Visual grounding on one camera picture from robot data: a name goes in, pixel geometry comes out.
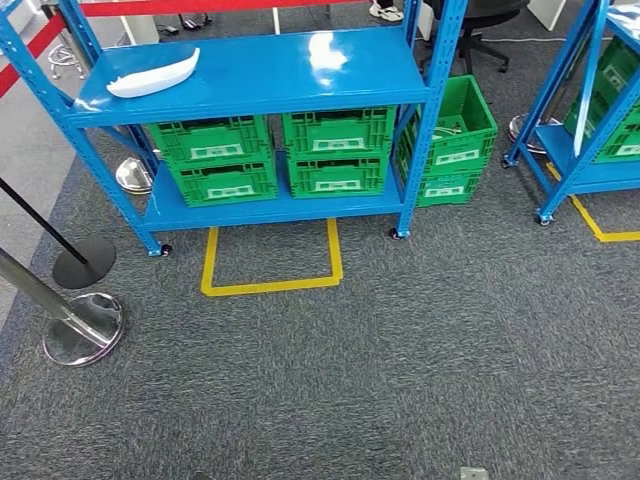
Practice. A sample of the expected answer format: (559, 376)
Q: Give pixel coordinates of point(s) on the blue steel shelf rack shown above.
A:
(250, 66)
(560, 149)

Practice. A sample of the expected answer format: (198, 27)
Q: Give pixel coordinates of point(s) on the white plastic trim part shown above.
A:
(150, 78)

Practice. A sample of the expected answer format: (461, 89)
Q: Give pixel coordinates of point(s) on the person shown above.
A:
(387, 13)

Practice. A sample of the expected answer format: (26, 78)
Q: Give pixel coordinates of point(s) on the chrome stanchion base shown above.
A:
(547, 136)
(132, 177)

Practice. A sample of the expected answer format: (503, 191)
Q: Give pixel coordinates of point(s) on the black wifi router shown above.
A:
(192, 23)

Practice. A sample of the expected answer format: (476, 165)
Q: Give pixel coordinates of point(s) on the grey robot left foot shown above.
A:
(202, 476)

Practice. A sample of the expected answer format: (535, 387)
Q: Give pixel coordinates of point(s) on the grey robot foot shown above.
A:
(202, 476)
(474, 474)

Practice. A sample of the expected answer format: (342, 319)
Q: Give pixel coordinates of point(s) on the grey robot right foot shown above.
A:
(474, 474)

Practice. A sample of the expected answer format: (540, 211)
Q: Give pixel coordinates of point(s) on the black barrier stanchion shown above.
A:
(84, 265)

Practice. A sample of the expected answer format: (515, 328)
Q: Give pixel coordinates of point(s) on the black office chair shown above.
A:
(480, 8)

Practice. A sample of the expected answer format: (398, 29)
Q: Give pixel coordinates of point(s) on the white office desk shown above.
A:
(547, 13)
(140, 30)

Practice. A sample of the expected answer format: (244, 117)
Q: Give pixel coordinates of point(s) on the chrome barrier stanchion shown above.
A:
(65, 344)

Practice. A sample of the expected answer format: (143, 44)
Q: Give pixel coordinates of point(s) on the black seat chrome stool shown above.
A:
(64, 53)

